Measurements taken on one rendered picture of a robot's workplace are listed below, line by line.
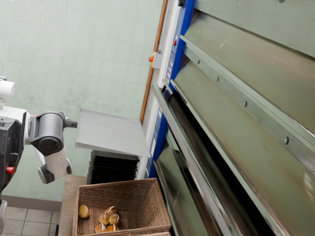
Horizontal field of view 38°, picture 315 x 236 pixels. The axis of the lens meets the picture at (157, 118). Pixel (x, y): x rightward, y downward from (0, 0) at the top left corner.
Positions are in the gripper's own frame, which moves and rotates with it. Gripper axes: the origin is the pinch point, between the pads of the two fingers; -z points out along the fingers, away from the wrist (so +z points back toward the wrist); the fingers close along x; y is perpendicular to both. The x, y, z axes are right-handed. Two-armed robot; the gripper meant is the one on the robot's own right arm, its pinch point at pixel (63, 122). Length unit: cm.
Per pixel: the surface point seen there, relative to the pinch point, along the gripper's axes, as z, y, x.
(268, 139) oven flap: 43, -109, 38
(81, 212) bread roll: -22, -6, -58
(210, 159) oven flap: 26, -87, 18
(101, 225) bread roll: -16, -24, -57
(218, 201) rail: 64, -103, 22
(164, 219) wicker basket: -21, -58, -40
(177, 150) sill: -32, -52, -4
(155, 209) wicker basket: -35, -46, -44
